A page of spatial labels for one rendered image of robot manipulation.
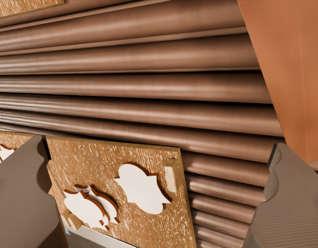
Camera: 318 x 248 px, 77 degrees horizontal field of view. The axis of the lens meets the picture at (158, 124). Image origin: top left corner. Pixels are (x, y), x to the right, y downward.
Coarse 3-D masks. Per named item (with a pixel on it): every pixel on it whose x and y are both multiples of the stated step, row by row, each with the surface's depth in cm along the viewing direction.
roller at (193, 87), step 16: (0, 80) 51; (16, 80) 48; (32, 80) 45; (48, 80) 43; (64, 80) 41; (80, 80) 39; (96, 80) 37; (112, 80) 36; (128, 80) 34; (144, 80) 33; (160, 80) 32; (176, 80) 30; (192, 80) 29; (208, 80) 28; (224, 80) 27; (240, 80) 27; (256, 80) 26; (112, 96) 38; (128, 96) 36; (144, 96) 34; (160, 96) 33; (176, 96) 31; (192, 96) 30; (208, 96) 29; (224, 96) 28; (240, 96) 27; (256, 96) 26
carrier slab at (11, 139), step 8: (0, 136) 61; (8, 136) 59; (16, 136) 57; (24, 136) 55; (8, 144) 61; (16, 144) 59; (48, 168) 58; (56, 184) 61; (56, 192) 63; (56, 200) 66; (64, 208) 67
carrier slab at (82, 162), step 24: (48, 144) 51; (72, 144) 47; (96, 144) 43; (120, 144) 41; (72, 168) 52; (96, 168) 47; (120, 192) 48; (168, 192) 40; (120, 216) 53; (144, 216) 48; (168, 216) 44; (144, 240) 54; (168, 240) 49; (192, 240) 45
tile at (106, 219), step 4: (88, 196) 51; (104, 216) 51; (108, 216) 51; (104, 220) 52; (108, 220) 51; (88, 224) 58; (92, 224) 56; (96, 224) 55; (104, 224) 53; (104, 228) 54; (108, 228) 55
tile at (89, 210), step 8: (64, 192) 52; (72, 192) 51; (80, 192) 49; (64, 200) 54; (72, 200) 52; (80, 200) 50; (88, 200) 48; (72, 208) 55; (80, 208) 53; (88, 208) 50; (96, 208) 49; (80, 216) 55; (88, 216) 53; (96, 216) 51
